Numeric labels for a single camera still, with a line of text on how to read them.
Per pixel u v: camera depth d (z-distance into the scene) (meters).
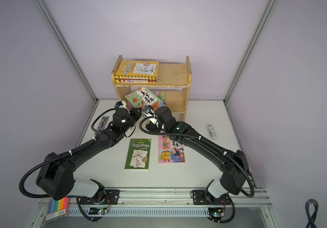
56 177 0.42
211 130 1.00
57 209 0.70
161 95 0.94
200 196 0.74
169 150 0.92
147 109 0.62
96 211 0.71
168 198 0.76
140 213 0.77
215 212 0.71
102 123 1.10
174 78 0.73
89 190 0.64
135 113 0.72
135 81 0.69
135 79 0.68
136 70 0.71
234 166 0.41
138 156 0.87
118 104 0.74
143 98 0.87
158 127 0.65
